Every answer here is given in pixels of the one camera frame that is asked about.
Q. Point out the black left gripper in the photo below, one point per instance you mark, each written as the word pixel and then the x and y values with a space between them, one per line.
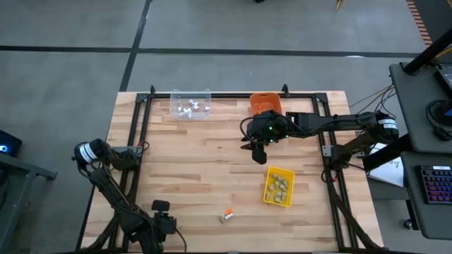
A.
pixel 164 224

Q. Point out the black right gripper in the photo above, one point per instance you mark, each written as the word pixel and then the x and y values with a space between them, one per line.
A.
pixel 266 128

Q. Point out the yellow plastic basket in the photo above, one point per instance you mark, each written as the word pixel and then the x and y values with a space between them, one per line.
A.
pixel 267 199

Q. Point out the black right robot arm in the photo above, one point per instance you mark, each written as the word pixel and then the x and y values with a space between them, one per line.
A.
pixel 335 121

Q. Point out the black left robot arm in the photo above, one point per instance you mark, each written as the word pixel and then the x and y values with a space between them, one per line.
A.
pixel 106 183

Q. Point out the orange plastic bin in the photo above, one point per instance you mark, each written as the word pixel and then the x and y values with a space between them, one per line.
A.
pixel 265 102

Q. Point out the white toy bone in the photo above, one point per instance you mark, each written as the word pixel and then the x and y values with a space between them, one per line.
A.
pixel 228 216

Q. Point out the clear plastic bin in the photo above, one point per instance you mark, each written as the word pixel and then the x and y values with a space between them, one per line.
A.
pixel 183 118

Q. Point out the white paper sheet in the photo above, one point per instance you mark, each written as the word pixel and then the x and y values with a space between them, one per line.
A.
pixel 388 173

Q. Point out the grey desk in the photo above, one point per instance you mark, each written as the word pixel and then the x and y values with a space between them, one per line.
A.
pixel 427 218
pixel 413 106

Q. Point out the black box with blue light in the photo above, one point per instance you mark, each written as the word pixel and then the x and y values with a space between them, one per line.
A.
pixel 10 144

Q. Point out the black caster wheel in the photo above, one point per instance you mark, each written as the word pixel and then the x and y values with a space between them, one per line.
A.
pixel 408 224

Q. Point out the black headset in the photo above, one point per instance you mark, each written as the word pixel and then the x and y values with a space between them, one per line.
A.
pixel 441 134

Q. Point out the backlit black keyboard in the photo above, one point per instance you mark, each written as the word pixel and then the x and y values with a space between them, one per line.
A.
pixel 438 185

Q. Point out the black metal pole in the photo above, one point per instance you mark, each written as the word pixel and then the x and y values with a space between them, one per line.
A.
pixel 427 53

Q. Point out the black laptop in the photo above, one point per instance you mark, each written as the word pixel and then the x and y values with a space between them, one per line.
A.
pixel 446 79

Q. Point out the black metal table frame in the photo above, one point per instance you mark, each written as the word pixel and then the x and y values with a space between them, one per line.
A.
pixel 229 95

